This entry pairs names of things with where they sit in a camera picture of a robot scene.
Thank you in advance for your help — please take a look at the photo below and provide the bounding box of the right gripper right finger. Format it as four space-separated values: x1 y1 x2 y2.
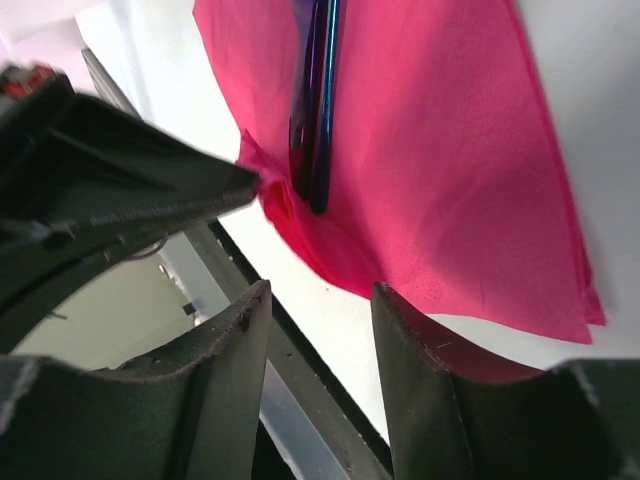
371 283 639 479

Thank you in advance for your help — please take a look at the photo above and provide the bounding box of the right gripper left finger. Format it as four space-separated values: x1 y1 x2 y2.
1 280 272 479

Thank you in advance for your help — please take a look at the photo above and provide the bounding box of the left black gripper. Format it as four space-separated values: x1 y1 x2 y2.
1 63 258 318

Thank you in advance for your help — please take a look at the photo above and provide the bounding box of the dark blue knife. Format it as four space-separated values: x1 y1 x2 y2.
289 1 318 200

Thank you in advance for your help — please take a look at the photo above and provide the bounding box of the blue metallic fork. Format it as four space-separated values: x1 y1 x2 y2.
309 0 341 215

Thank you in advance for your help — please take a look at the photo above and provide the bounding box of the pink paper napkin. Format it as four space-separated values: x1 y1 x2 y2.
193 1 605 344

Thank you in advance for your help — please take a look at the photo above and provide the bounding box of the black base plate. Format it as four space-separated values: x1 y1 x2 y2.
81 47 393 479

